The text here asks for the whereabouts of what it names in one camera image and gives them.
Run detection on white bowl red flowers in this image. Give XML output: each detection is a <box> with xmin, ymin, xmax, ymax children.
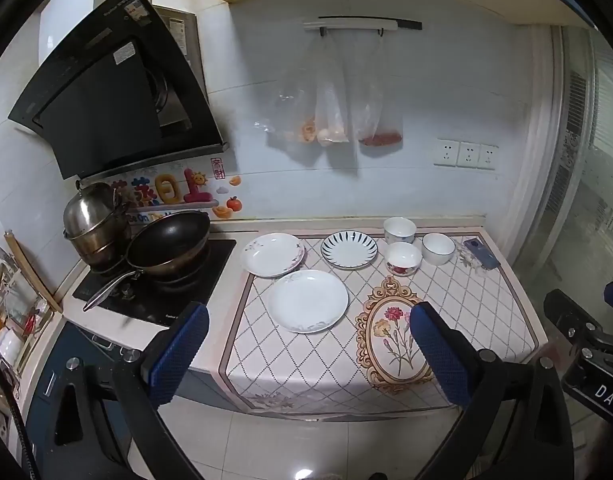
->
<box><xmin>386</xmin><ymin>242</ymin><xmax>423</xmax><ymax>276</ymax></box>

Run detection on plain white bowl blue rim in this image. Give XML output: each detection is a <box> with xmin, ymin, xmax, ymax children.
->
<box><xmin>421</xmin><ymin>233</ymin><xmax>455</xmax><ymax>266</ymax></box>

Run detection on white plate pink floral rim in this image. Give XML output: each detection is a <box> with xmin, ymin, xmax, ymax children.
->
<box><xmin>240</xmin><ymin>233</ymin><xmax>307</xmax><ymax>278</ymax></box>

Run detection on white plate grey floral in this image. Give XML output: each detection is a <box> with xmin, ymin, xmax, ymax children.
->
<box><xmin>265</xmin><ymin>270</ymin><xmax>349</xmax><ymax>335</ymax></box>

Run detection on white bowl colourful dots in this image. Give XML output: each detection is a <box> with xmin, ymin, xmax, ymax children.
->
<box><xmin>383</xmin><ymin>217</ymin><xmax>417</xmax><ymax>245</ymax></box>

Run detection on blue striped white plate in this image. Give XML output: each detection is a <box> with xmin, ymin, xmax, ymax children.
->
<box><xmin>321</xmin><ymin>230</ymin><xmax>378</xmax><ymax>271</ymax></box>

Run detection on patterned pink table mat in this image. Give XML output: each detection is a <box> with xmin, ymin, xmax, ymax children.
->
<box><xmin>215</xmin><ymin>230</ymin><xmax>546</xmax><ymax>417</ymax></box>

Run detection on blue lower cabinet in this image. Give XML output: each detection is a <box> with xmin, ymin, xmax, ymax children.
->
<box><xmin>23</xmin><ymin>320</ymin><xmax>238</xmax><ymax>480</ymax></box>

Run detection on blue smartphone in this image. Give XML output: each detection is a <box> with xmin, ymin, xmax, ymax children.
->
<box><xmin>464</xmin><ymin>238</ymin><xmax>500</xmax><ymax>270</ymax></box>

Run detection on glass sliding door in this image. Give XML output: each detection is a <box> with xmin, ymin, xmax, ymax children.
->
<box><xmin>514</xmin><ymin>27</ymin><xmax>613</xmax><ymax>328</ymax></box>

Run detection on stainless steel pot with lid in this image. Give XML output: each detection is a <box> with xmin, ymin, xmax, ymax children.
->
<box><xmin>62</xmin><ymin>182</ymin><xmax>131</xmax><ymax>272</ymax></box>

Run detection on wooden cutting board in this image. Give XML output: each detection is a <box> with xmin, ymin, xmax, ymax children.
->
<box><xmin>4</xmin><ymin>230</ymin><xmax>64</xmax><ymax>313</ymax></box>

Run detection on plastic bag red chilies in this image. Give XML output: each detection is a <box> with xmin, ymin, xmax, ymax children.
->
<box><xmin>350</xmin><ymin>29</ymin><xmax>403</xmax><ymax>148</ymax></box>

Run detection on black range hood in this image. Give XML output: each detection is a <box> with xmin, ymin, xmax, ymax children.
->
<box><xmin>9</xmin><ymin>0</ymin><xmax>226</xmax><ymax>178</ymax></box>

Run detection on plastic bag with garlic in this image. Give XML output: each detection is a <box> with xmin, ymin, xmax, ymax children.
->
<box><xmin>254</xmin><ymin>28</ymin><xmax>350</xmax><ymax>148</ymax></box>

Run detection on black wok with handle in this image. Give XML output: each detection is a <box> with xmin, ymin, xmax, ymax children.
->
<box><xmin>83</xmin><ymin>211</ymin><xmax>211</xmax><ymax>311</ymax></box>

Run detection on colourful wall sticker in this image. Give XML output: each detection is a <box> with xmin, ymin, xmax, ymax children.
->
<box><xmin>104</xmin><ymin>154</ymin><xmax>244</xmax><ymax>226</ymax></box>

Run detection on white wall power sockets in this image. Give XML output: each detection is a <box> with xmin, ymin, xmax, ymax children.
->
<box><xmin>433</xmin><ymin>139</ymin><xmax>499</xmax><ymax>170</ymax></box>

